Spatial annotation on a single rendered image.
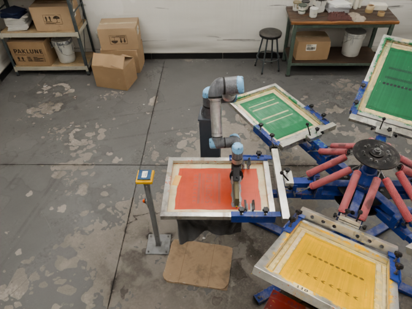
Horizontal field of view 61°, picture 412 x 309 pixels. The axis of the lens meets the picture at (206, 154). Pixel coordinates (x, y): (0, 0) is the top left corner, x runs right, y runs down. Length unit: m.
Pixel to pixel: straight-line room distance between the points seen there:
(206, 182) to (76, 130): 2.70
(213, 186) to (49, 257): 1.81
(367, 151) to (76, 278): 2.62
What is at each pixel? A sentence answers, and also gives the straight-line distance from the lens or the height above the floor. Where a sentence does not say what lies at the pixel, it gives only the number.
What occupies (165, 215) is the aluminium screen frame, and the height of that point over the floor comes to 0.99.
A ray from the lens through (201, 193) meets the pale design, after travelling 2.61.
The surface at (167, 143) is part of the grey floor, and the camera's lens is 4.49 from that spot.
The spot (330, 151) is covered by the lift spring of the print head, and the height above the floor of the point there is 1.14.
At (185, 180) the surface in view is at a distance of 2.70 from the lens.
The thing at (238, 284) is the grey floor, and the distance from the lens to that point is 3.29.
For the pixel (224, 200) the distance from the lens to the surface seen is 2.56.
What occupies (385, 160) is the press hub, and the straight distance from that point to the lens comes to 2.58.
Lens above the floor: 2.93
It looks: 43 degrees down
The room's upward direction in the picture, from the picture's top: 2 degrees counter-clockwise
